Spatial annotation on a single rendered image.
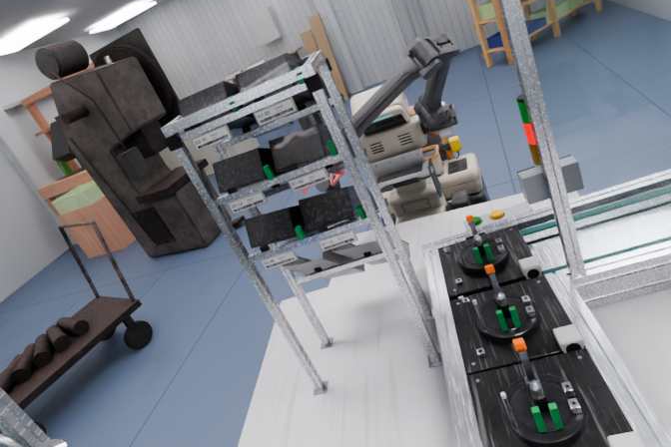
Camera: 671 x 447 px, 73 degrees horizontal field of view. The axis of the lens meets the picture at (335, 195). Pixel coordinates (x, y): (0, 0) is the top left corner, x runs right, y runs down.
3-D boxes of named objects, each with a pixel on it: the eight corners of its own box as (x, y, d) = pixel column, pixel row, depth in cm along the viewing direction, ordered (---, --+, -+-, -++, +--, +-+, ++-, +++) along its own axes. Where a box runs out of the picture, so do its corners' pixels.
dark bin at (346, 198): (347, 216, 134) (340, 192, 134) (388, 206, 129) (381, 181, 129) (306, 229, 108) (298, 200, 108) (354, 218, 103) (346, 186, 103)
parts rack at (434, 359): (322, 340, 141) (192, 106, 112) (434, 309, 132) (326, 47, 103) (314, 395, 122) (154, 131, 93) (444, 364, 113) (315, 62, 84)
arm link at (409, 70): (445, 64, 134) (423, 40, 137) (438, 59, 129) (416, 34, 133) (347, 160, 152) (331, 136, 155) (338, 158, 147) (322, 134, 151)
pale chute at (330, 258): (329, 278, 146) (327, 264, 148) (365, 271, 141) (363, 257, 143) (281, 267, 122) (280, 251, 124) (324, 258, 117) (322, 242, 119)
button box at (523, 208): (467, 235, 151) (462, 220, 149) (531, 216, 146) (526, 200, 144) (471, 246, 145) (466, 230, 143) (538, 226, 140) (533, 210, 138)
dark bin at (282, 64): (302, 118, 122) (295, 92, 122) (345, 103, 117) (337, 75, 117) (243, 108, 96) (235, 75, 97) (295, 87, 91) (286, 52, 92)
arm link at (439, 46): (467, 43, 131) (447, 20, 134) (429, 64, 129) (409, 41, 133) (444, 122, 172) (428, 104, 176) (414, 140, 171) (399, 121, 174)
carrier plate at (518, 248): (439, 253, 140) (436, 247, 139) (517, 229, 135) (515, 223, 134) (450, 302, 119) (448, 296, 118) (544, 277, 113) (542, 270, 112)
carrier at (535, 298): (451, 306, 117) (436, 268, 113) (546, 280, 112) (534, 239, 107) (468, 380, 96) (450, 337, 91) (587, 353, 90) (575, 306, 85)
